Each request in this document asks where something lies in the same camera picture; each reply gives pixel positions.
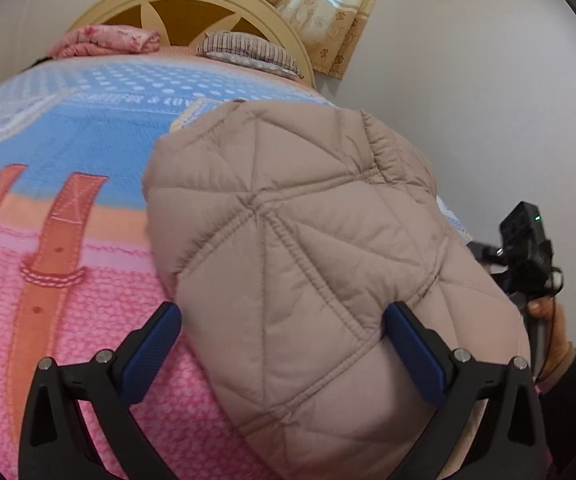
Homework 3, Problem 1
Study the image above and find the person's right hand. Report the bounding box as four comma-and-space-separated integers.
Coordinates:
527, 296, 575, 386

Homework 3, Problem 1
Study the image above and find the pink floral folded blanket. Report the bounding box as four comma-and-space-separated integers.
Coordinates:
48, 25, 161, 58

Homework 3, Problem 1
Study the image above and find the beige quilted puffer jacket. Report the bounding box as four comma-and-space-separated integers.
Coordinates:
142, 99, 531, 480

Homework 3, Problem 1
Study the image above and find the cream patterned curtain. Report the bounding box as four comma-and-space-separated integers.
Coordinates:
165, 0, 396, 80

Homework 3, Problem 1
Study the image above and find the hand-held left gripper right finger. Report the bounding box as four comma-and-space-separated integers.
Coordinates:
385, 301, 549, 480

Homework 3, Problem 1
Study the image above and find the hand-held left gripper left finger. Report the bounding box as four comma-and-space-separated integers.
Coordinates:
18, 302, 183, 480

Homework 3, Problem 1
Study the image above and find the blue pink printed blanket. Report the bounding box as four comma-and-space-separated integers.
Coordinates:
0, 52, 474, 480

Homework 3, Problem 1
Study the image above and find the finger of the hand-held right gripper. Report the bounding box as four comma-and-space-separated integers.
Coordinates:
468, 241, 505, 267

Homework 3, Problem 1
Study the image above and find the grey striped pillow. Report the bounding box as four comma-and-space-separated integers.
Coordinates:
195, 31, 305, 80

